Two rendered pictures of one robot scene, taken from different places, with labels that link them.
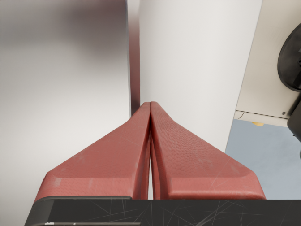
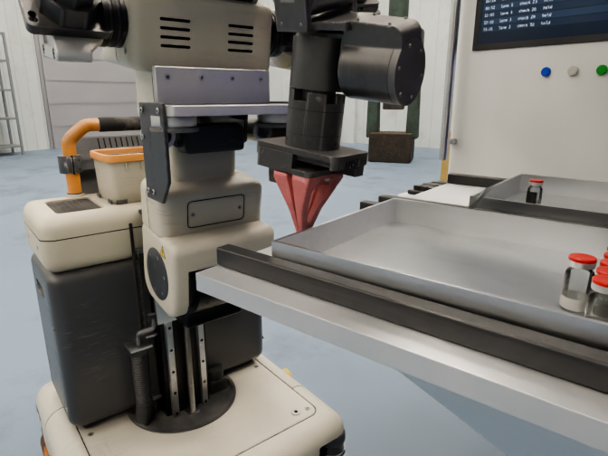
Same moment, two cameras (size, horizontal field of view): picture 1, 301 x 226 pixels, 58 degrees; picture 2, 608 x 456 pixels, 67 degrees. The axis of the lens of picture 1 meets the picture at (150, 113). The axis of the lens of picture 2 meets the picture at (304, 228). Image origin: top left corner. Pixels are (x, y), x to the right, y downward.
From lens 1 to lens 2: 43 cm
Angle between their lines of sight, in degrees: 44
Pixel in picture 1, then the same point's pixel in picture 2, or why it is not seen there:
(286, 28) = (193, 435)
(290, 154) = (279, 345)
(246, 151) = (322, 371)
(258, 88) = (261, 401)
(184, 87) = not seen: hidden behind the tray
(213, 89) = not seen: hidden behind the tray
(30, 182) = (394, 253)
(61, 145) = (360, 256)
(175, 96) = not seen: hidden behind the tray
